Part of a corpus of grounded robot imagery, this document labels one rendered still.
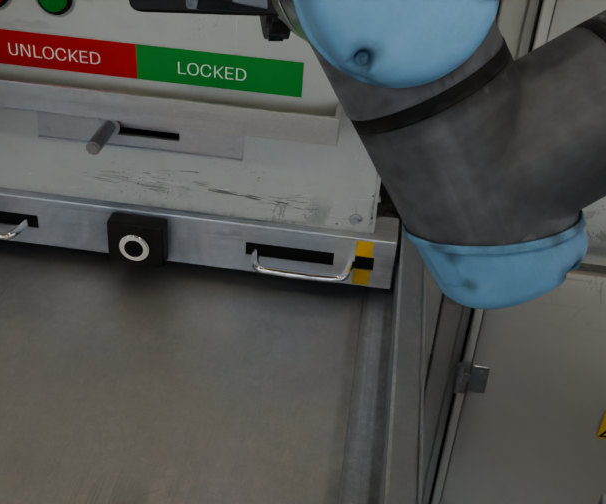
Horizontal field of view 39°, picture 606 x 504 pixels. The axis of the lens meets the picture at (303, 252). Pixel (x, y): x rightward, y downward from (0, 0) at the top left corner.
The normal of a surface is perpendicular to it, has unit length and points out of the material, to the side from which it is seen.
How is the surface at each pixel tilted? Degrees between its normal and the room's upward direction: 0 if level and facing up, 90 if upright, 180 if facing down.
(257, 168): 90
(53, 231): 90
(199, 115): 90
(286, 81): 90
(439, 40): 74
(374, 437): 0
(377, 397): 0
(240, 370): 0
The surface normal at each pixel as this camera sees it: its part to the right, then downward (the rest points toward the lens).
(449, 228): -0.39, 0.55
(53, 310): 0.07, -0.83
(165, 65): -0.13, 0.55
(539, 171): 0.11, 0.25
